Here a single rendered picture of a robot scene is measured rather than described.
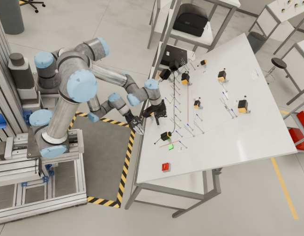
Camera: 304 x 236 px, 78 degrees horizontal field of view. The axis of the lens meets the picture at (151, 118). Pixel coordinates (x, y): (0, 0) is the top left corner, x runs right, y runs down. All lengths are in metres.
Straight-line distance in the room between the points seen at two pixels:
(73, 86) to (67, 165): 1.59
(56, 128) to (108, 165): 1.59
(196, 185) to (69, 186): 1.25
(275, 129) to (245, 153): 0.21
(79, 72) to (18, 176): 0.79
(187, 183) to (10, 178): 1.24
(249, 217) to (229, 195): 0.33
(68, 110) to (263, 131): 1.01
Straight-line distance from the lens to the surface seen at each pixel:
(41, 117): 1.12
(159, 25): 4.24
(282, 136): 1.17
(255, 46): 5.56
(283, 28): 6.82
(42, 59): 1.47
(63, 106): 0.86
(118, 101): 1.26
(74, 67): 0.78
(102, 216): 2.31
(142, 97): 1.06
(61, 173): 2.23
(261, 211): 3.14
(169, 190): 1.63
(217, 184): 1.61
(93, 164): 2.47
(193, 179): 1.76
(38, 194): 2.20
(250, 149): 1.17
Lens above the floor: 2.27
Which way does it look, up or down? 50 degrees down
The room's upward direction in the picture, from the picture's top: 23 degrees clockwise
